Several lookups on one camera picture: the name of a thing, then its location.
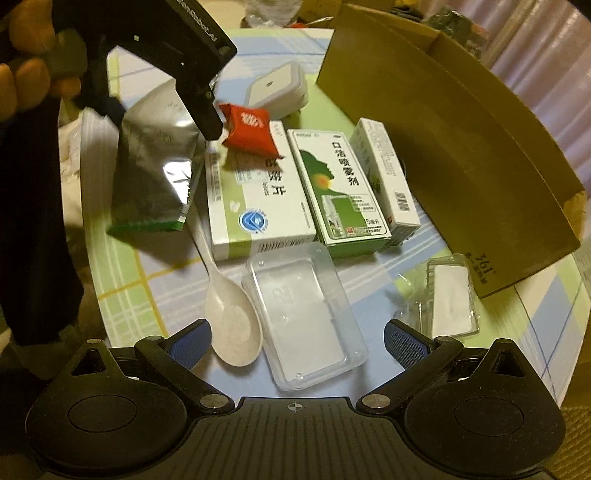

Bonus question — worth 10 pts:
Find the silver green foil pouch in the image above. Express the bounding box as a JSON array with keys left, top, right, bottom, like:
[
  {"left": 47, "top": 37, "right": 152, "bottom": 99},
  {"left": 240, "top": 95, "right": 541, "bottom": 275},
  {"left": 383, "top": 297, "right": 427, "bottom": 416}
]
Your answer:
[{"left": 108, "top": 80, "right": 206, "bottom": 237}]

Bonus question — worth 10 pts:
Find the red candy packet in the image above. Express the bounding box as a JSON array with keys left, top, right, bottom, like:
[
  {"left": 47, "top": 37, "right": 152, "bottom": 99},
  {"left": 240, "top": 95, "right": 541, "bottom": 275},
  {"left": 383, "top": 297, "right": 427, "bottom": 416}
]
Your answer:
[{"left": 219, "top": 103, "right": 283, "bottom": 160}]

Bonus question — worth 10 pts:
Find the large white green medicine box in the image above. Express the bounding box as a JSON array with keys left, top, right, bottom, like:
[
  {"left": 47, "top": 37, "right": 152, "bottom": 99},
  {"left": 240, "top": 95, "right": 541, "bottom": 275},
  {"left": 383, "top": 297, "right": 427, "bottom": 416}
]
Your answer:
[{"left": 205, "top": 121, "right": 317, "bottom": 261}]

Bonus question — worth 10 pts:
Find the green throat spray box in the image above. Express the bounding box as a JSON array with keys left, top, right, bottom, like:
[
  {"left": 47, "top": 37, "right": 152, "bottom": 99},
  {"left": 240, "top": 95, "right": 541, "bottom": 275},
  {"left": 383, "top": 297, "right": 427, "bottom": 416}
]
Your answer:
[{"left": 287, "top": 129, "right": 392, "bottom": 258}]

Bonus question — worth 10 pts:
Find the narrow white barcode box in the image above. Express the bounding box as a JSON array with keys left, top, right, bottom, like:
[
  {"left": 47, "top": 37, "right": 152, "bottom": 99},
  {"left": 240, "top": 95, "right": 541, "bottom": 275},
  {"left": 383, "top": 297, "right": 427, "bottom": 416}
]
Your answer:
[{"left": 349, "top": 118, "right": 421, "bottom": 246}]

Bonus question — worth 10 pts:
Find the person's left hand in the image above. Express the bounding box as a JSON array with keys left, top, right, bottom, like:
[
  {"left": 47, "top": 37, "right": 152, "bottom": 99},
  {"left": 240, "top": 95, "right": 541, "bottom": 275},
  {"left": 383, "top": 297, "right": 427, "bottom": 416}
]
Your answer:
[{"left": 1, "top": 0, "right": 81, "bottom": 122}]

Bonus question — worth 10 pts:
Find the clear blister pack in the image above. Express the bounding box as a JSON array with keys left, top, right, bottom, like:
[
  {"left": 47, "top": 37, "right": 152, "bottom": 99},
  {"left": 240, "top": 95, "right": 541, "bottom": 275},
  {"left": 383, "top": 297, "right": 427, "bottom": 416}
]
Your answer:
[{"left": 397, "top": 254, "right": 480, "bottom": 339}]

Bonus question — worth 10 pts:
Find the beige plastic spoon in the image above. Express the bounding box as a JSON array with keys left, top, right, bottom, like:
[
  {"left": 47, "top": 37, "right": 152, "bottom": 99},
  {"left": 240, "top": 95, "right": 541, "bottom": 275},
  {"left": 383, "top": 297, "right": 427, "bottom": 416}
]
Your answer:
[{"left": 187, "top": 212, "right": 263, "bottom": 367}]

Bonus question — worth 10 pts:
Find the white square night light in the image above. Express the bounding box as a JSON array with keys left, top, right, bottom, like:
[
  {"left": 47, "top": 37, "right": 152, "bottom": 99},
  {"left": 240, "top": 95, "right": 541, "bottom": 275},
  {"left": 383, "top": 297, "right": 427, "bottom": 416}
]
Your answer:
[{"left": 245, "top": 61, "right": 308, "bottom": 120}]

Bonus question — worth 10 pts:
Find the clear plastic tray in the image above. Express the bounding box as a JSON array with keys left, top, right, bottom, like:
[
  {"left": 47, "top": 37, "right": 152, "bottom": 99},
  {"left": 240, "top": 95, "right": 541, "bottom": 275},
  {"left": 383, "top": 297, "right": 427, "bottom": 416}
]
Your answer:
[{"left": 242, "top": 242, "right": 368, "bottom": 392}]

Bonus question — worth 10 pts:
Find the checked tablecloth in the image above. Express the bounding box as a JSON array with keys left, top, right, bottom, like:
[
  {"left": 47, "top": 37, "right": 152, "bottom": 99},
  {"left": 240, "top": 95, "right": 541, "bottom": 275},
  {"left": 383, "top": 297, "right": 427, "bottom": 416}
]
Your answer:
[{"left": 81, "top": 29, "right": 590, "bottom": 403}]

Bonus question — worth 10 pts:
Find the brown cardboard box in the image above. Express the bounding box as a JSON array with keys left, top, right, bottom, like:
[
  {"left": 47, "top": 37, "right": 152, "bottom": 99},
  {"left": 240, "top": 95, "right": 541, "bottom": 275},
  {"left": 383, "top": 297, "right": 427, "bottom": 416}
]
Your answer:
[{"left": 318, "top": 4, "right": 587, "bottom": 297}]

